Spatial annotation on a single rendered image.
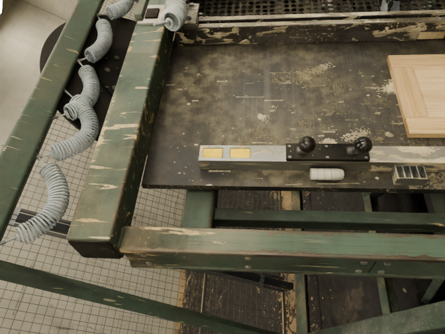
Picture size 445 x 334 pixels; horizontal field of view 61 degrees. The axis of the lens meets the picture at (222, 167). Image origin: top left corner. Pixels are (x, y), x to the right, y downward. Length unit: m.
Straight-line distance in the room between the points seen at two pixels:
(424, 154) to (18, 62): 6.68
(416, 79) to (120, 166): 0.86
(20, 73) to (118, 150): 6.13
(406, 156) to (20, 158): 1.17
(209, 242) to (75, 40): 1.22
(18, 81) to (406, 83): 6.27
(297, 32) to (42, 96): 0.95
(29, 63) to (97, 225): 6.43
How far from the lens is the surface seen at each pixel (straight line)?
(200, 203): 0.98
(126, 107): 1.05
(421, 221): 1.05
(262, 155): 0.96
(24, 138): 1.47
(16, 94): 6.75
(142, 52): 1.21
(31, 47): 7.47
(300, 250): 0.83
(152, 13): 1.34
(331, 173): 0.96
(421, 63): 1.31
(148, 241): 0.86
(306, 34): 1.32
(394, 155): 1.01
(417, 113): 1.16
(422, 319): 1.52
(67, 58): 1.73
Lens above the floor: 1.98
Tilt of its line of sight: 21 degrees down
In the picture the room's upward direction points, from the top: 70 degrees counter-clockwise
